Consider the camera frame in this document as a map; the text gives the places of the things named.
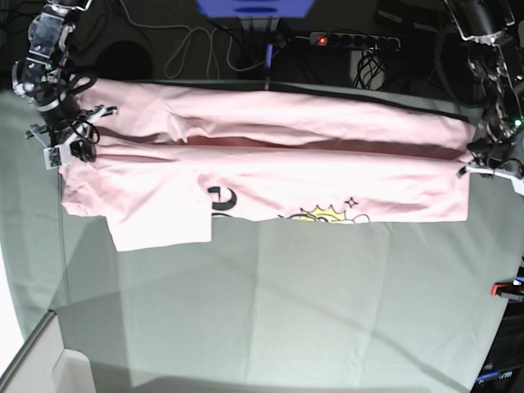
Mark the white bin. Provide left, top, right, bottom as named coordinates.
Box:
left=1, top=310, right=96, bottom=393

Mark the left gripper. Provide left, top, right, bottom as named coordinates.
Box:
left=457, top=138, right=523, bottom=192

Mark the blue clamp handle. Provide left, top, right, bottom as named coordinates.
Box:
left=264, top=43, right=273, bottom=72

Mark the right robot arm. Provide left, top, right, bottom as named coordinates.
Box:
left=11, top=1, right=117, bottom=169

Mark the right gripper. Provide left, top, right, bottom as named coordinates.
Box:
left=25, top=105, right=118, bottom=164

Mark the pink t-shirt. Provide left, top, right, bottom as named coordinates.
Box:
left=61, top=80, right=474, bottom=251

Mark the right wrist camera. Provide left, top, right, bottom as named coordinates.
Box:
left=43, top=145, right=73, bottom=170

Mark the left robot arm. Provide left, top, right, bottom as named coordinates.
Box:
left=444, top=1, right=523, bottom=196

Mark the blue box at top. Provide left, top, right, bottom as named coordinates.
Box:
left=197, top=0, right=314, bottom=18

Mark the red right table clamp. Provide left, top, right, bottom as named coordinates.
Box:
left=490, top=277, right=524, bottom=302

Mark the grey looped cable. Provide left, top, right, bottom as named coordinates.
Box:
left=163, top=26, right=242, bottom=79

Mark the green table cloth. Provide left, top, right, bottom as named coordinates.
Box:
left=1, top=91, right=523, bottom=392

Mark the black power strip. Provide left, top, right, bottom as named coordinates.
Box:
left=308, top=32, right=401, bottom=52

